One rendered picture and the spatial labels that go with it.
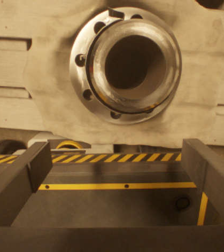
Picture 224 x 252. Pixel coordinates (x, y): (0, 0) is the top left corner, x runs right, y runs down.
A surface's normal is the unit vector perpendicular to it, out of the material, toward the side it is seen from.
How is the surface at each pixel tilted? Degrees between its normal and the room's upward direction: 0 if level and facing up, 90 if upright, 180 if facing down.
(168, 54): 0
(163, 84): 0
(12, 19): 0
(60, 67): 61
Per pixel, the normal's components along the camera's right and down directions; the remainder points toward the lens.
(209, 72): -0.79, -0.21
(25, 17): -0.02, 0.29
